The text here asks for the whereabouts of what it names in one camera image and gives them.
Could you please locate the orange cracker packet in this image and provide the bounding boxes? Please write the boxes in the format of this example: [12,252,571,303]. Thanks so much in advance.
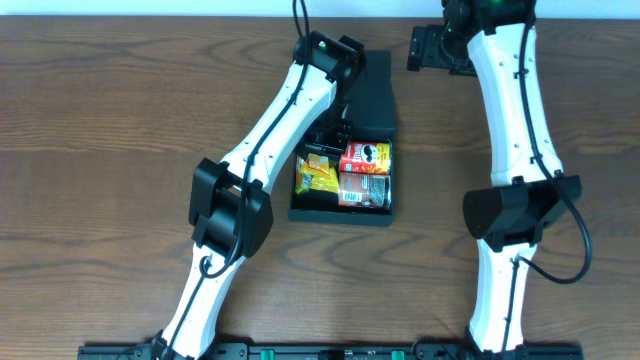
[299,153,330,178]

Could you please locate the red Pringles can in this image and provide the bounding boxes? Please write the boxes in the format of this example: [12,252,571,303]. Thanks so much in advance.
[339,141,392,175]

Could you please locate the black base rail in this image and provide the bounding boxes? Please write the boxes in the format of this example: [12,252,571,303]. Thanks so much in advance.
[77,341,585,360]

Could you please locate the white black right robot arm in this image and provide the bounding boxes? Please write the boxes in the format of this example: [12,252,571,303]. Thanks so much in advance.
[407,0,592,359]

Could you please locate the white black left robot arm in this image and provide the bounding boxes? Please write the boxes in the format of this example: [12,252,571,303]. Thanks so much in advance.
[151,31,366,359]

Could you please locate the black gift box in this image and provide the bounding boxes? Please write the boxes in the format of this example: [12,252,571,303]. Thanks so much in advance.
[288,50,396,226]

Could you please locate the brown Pringles can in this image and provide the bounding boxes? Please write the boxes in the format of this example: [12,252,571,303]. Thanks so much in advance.
[338,172,392,209]

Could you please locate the green pandan snack packet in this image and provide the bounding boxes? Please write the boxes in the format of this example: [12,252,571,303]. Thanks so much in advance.
[294,156,312,195]

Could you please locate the yellow snack packet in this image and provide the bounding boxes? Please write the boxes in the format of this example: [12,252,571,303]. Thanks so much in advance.
[309,167,340,194]

